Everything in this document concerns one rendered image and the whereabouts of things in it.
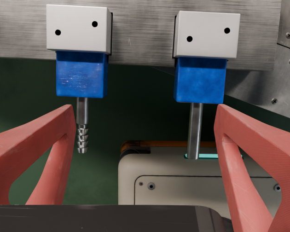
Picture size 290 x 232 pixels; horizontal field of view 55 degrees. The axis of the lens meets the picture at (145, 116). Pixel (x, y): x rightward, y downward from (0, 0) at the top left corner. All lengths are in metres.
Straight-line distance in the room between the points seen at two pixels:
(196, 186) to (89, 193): 0.51
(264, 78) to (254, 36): 0.08
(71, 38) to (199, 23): 0.10
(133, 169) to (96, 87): 0.66
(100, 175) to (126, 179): 0.32
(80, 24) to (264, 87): 0.21
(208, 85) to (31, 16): 0.17
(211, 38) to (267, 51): 0.06
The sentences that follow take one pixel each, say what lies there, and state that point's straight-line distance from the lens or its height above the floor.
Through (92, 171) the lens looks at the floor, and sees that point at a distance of 1.21.
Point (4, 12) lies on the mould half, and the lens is 0.30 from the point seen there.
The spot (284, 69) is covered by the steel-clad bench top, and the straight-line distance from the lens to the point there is 0.35.
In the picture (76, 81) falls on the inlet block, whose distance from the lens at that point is 0.26.
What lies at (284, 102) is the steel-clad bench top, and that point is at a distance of 0.36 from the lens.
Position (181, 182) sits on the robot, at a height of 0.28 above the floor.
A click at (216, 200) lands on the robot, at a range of 0.96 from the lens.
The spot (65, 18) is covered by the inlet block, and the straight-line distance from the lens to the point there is 0.25.
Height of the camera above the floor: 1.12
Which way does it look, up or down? 81 degrees down
